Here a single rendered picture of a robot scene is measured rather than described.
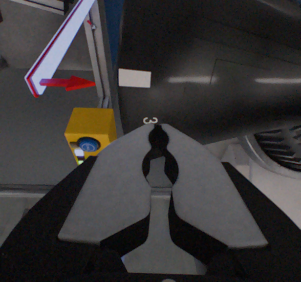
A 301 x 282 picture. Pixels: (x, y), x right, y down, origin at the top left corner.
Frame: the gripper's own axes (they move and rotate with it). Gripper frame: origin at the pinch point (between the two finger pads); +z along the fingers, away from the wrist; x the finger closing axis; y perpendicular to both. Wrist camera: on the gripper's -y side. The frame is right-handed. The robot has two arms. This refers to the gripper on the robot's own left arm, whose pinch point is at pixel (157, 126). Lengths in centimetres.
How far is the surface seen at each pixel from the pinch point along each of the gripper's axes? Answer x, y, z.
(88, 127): -13.7, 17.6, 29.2
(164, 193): 9, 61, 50
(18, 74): -91, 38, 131
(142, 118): -1.1, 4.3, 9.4
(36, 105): -67, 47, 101
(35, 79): -12.2, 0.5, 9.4
